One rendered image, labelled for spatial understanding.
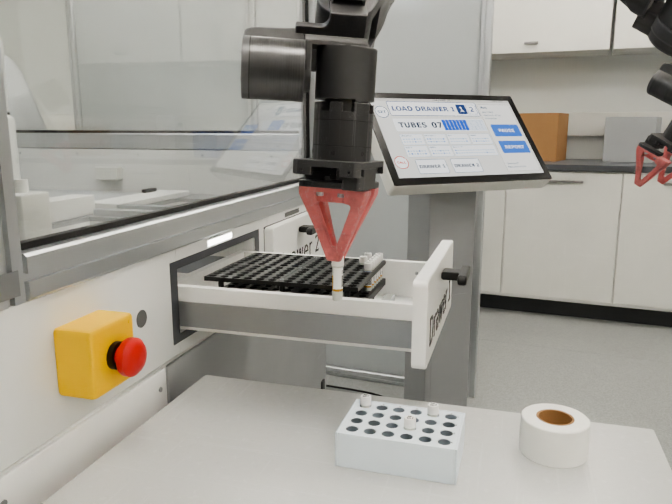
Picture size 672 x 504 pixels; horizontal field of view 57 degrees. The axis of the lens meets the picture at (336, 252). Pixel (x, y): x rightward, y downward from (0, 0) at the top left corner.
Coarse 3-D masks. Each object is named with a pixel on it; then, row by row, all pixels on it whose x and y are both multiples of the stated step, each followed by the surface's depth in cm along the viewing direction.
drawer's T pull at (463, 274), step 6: (444, 270) 85; (450, 270) 85; (456, 270) 85; (462, 270) 85; (468, 270) 85; (444, 276) 84; (450, 276) 84; (456, 276) 84; (462, 276) 82; (468, 276) 85; (462, 282) 82
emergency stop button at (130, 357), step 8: (120, 344) 62; (128, 344) 62; (136, 344) 62; (120, 352) 61; (128, 352) 61; (136, 352) 62; (144, 352) 64; (120, 360) 61; (128, 360) 61; (136, 360) 62; (144, 360) 64; (120, 368) 61; (128, 368) 61; (136, 368) 62; (128, 376) 62
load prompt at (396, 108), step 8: (392, 104) 170; (400, 104) 171; (408, 104) 172; (416, 104) 173; (424, 104) 174; (432, 104) 175; (440, 104) 177; (448, 104) 178; (456, 104) 179; (464, 104) 180; (472, 104) 181; (392, 112) 168; (400, 112) 169; (408, 112) 170; (416, 112) 172; (424, 112) 173; (432, 112) 174; (440, 112) 175; (448, 112) 176; (456, 112) 177; (464, 112) 178; (472, 112) 180
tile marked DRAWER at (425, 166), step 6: (420, 162) 162; (426, 162) 163; (432, 162) 164; (438, 162) 164; (444, 162) 165; (420, 168) 161; (426, 168) 162; (432, 168) 163; (438, 168) 163; (444, 168) 164
